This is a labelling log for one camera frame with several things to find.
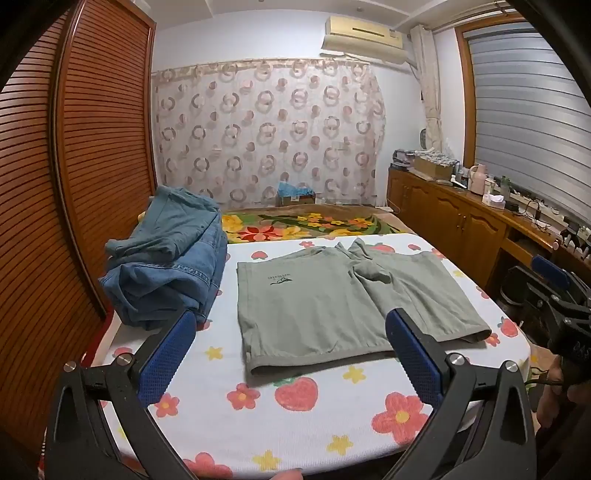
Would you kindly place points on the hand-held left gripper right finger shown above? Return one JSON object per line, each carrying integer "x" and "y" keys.
{"x": 413, "y": 360}

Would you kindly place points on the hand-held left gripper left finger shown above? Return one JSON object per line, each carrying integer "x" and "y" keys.
{"x": 166, "y": 360}

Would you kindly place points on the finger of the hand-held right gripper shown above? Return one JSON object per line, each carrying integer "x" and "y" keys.
{"x": 549, "y": 271}

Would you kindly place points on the green short pants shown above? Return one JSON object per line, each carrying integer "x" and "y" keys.
{"x": 300, "y": 314}

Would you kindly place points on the light blue denim pants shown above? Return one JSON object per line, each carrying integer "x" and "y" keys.
{"x": 175, "y": 217}

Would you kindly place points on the person's right hand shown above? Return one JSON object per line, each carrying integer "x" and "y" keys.
{"x": 551, "y": 401}

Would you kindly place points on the white power strip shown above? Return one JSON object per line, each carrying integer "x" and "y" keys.
{"x": 535, "y": 203}

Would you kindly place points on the dark blue denim jeans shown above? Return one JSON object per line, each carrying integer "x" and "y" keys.
{"x": 157, "y": 290}

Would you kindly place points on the tissue box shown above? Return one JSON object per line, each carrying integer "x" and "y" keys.
{"x": 493, "y": 201}

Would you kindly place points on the pink thermos jug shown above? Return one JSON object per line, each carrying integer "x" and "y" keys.
{"x": 478, "y": 180}

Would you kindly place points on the wooden cabinet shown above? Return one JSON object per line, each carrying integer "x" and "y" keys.
{"x": 443, "y": 207}

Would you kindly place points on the white flower strawberry blanket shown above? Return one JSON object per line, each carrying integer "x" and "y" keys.
{"x": 277, "y": 438}

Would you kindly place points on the grey window blind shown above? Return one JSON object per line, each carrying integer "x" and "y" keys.
{"x": 531, "y": 115}

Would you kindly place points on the large cardboard box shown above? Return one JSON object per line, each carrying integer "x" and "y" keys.
{"x": 429, "y": 168}

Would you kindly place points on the colourful floral blanket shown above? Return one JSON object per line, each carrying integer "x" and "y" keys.
{"x": 277, "y": 228}

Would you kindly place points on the black stacked items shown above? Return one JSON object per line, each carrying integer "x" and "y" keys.
{"x": 401, "y": 159}

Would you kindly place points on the beige tied curtain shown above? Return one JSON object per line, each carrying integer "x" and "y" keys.
{"x": 431, "y": 92}

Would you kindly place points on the wooden louvered wardrobe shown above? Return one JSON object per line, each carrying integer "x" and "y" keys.
{"x": 92, "y": 138}

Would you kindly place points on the circle patterned sheer curtain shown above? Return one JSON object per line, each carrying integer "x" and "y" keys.
{"x": 258, "y": 138}

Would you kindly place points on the wooden window frame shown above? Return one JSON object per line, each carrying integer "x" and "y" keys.
{"x": 465, "y": 92}

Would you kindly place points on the wall air conditioner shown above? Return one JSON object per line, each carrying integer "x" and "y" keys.
{"x": 364, "y": 34}

